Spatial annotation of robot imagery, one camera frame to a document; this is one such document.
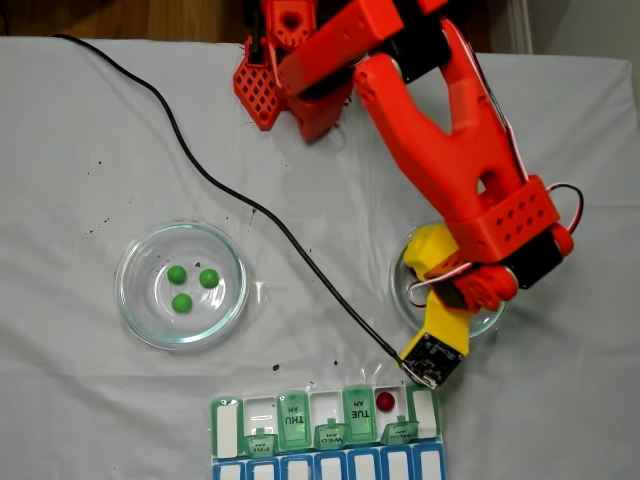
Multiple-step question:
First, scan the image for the glass bowl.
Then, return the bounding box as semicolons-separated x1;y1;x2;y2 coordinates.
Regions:
113;218;251;351
389;224;507;342

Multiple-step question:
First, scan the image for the white tablecloth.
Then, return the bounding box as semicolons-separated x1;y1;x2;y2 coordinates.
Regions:
0;35;640;480

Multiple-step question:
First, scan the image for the black camera cable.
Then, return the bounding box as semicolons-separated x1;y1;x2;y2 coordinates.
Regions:
51;32;406;365

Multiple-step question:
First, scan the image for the camera board on yellow mount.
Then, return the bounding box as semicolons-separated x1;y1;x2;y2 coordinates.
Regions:
398;288;472;391

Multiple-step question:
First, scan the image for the weekly pill organizer box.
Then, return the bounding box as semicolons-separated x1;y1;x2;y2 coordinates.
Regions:
208;378;448;480

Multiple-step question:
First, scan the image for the white red servo wire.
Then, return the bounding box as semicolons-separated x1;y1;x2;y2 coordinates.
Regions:
407;260;476;309
545;183;585;236

